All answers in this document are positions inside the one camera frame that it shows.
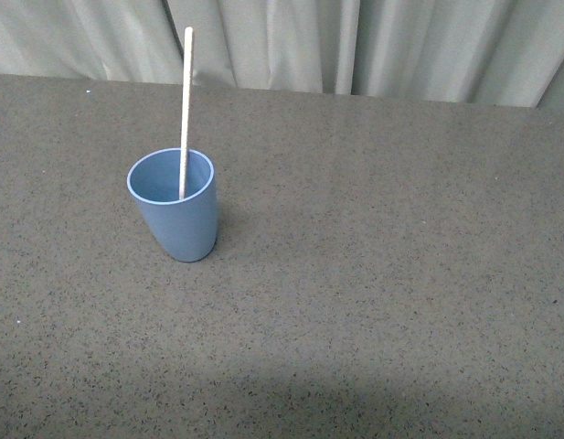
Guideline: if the blue plastic cup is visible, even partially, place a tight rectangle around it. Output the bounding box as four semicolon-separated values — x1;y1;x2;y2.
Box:
126;148;218;262

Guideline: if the grey-green curtain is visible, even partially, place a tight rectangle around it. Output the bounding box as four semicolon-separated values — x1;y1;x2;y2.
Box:
0;1;564;112

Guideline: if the light wooden chopstick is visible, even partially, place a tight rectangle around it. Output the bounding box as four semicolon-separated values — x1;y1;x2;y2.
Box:
178;27;195;199

